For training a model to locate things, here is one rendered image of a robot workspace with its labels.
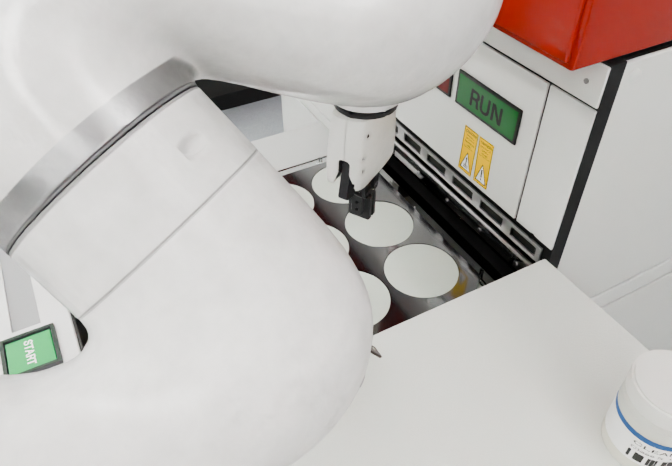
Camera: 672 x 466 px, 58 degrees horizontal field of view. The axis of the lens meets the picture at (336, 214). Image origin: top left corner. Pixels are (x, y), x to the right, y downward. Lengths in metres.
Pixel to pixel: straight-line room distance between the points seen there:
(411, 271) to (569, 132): 0.28
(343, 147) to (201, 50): 0.46
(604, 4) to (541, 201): 0.26
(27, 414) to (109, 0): 0.14
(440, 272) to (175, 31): 0.64
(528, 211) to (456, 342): 0.21
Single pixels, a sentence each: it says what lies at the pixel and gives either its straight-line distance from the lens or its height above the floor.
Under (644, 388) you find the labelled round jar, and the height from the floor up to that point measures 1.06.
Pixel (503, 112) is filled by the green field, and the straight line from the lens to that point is 0.77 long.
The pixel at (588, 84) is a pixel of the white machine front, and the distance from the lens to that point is 0.67.
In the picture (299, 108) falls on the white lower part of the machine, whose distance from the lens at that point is 1.35.
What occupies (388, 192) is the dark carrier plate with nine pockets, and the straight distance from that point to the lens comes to 0.95.
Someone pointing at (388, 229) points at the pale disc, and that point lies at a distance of 0.89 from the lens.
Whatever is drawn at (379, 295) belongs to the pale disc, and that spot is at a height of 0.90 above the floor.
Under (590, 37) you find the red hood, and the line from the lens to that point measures 0.61.
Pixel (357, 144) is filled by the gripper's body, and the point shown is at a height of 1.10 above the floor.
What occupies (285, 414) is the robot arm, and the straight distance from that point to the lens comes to 0.23.
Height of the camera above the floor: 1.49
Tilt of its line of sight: 41 degrees down
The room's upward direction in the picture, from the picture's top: straight up
